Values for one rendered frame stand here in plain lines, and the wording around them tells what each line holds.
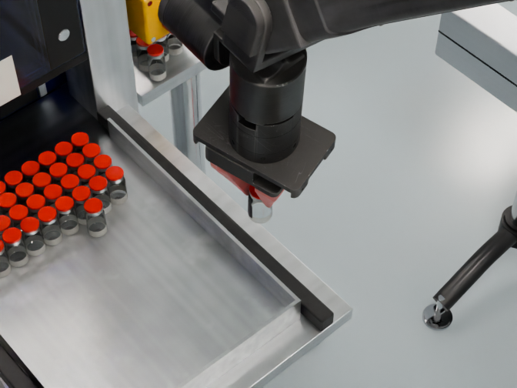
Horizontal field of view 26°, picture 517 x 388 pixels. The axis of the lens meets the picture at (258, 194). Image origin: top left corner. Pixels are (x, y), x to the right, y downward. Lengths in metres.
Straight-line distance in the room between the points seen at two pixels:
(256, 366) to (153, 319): 0.12
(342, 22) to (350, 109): 1.88
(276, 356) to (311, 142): 0.33
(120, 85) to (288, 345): 0.40
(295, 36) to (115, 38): 0.59
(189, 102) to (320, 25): 1.02
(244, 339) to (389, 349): 1.10
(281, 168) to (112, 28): 0.47
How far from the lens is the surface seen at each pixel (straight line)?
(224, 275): 1.23
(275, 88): 0.81
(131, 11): 1.35
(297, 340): 1.18
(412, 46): 2.77
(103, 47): 1.32
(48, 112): 1.41
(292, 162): 0.90
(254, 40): 0.76
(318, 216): 2.40
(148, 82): 1.43
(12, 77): 1.26
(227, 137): 0.91
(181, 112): 1.76
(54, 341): 1.20
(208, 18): 0.84
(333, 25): 0.73
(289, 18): 0.75
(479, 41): 2.03
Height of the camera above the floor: 1.89
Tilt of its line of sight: 51 degrees down
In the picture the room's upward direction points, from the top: straight up
